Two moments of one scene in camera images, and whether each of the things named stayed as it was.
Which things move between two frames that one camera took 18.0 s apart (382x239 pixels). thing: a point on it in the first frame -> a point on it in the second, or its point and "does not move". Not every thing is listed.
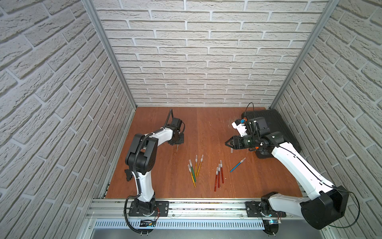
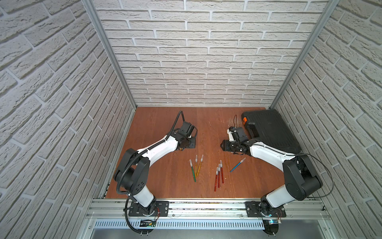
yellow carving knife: (196, 161) does not move
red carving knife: (221, 166) does not move
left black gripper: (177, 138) -> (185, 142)
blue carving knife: (240, 162) does not move
